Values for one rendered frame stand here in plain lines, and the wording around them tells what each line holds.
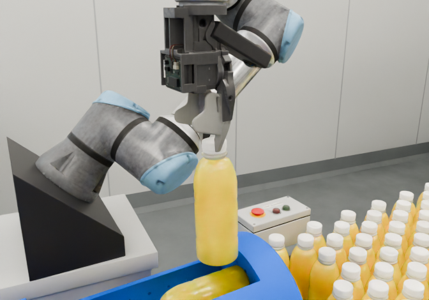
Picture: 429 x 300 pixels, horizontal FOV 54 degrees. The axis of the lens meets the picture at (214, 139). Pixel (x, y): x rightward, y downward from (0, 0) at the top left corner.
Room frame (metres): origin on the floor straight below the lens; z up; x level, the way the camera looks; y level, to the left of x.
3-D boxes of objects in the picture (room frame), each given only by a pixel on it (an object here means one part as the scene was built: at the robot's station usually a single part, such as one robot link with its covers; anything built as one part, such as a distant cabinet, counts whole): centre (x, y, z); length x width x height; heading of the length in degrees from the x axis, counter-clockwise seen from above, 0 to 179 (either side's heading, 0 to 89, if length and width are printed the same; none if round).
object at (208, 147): (0.63, 0.00, 1.44); 0.04 x 0.04 x 0.02
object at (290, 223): (1.07, -0.16, 1.05); 0.20 x 0.10 x 0.10; 121
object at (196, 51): (0.61, 0.02, 1.59); 0.09 x 0.08 x 0.12; 121
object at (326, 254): (0.85, -0.26, 1.09); 0.04 x 0.04 x 0.02
